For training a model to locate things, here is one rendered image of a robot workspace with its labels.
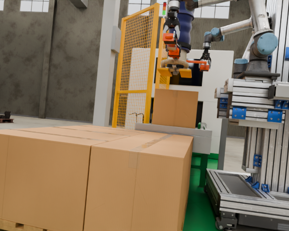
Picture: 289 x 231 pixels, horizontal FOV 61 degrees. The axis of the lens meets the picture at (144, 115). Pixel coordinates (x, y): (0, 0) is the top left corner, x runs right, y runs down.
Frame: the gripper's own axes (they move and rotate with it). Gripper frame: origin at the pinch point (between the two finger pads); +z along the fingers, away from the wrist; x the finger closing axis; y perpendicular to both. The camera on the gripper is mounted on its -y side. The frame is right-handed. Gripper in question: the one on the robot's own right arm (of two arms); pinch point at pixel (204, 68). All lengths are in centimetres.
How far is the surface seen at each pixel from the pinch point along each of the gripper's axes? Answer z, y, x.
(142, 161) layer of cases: 70, 156, -23
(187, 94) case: 30.4, 26.5, -13.3
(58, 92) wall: -3, -833, -674
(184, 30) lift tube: -24, 39, -21
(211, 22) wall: -384, -880, 26
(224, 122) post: 52, -24, 27
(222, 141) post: 73, -23, 27
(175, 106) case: 42, 27, -23
